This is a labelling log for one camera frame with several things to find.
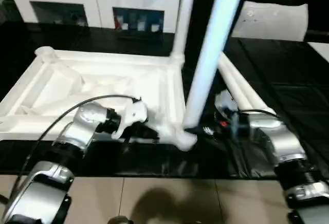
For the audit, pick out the white plastic table top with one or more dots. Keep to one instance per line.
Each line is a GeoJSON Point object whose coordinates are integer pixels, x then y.
{"type": "Point", "coordinates": [77, 80]}

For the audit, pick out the white plastic table leg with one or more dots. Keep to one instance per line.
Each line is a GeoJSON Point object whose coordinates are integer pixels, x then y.
{"type": "Point", "coordinates": [184, 13]}
{"type": "Point", "coordinates": [234, 88]}
{"type": "Point", "coordinates": [247, 88]}
{"type": "Point", "coordinates": [216, 44]}

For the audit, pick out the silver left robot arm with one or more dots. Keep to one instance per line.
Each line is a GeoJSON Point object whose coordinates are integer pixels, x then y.
{"type": "Point", "coordinates": [61, 147]}

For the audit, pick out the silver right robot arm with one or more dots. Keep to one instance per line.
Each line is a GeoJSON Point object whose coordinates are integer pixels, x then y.
{"type": "Point", "coordinates": [282, 147]}

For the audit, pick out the flat white board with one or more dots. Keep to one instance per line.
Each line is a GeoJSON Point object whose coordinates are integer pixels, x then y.
{"type": "Point", "coordinates": [321, 50]}

